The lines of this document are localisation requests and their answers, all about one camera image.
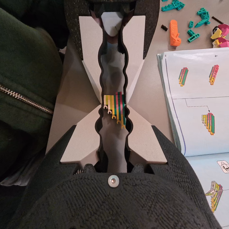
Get pink lego bird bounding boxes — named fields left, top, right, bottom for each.
left=210, top=24, right=229, bottom=49

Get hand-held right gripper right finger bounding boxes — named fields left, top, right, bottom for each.
left=125, top=105, right=168, bottom=165

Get thin black lego rod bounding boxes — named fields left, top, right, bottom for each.
left=212, top=16, right=224, bottom=25

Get multicoloured lego wing assembly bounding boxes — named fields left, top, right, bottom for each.
left=103, top=92, right=127, bottom=129

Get scattered teal lego pieces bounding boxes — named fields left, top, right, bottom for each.
left=161, top=0, right=211, bottom=43

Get orange lego piece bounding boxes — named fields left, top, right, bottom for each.
left=169, top=19, right=180, bottom=47

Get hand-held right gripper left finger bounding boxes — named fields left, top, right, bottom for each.
left=60, top=104, right=103, bottom=164

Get lego instruction booklet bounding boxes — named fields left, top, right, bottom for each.
left=156, top=47, right=229, bottom=229

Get white face mask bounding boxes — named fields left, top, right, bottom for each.
left=101, top=12, right=124, bottom=37

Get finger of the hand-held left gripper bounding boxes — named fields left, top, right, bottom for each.
left=79, top=16, right=104, bottom=104
left=122, top=15, right=146, bottom=104

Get dark green jacket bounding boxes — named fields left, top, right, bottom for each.
left=0, top=0, right=70, bottom=229

